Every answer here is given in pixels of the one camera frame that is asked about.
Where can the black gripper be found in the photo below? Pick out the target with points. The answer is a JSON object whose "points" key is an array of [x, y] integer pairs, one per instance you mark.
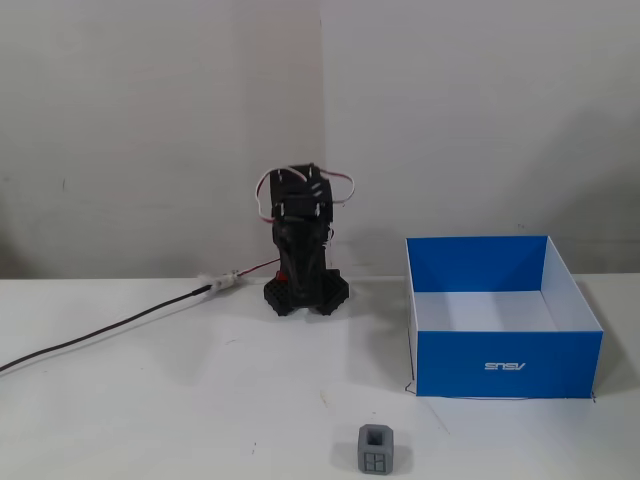
{"points": [[300, 260]]}

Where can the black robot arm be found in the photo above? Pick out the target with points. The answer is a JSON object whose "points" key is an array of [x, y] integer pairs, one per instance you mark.
{"points": [[300, 187]]}

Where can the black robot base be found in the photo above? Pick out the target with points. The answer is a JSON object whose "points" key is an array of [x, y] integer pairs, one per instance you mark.
{"points": [[332, 297]]}

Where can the gray hollow block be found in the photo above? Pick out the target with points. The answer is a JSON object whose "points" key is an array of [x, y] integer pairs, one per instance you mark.
{"points": [[374, 447]]}

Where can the blue and white cardboard box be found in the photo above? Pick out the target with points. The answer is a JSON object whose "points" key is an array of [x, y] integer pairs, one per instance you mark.
{"points": [[505, 362]]}

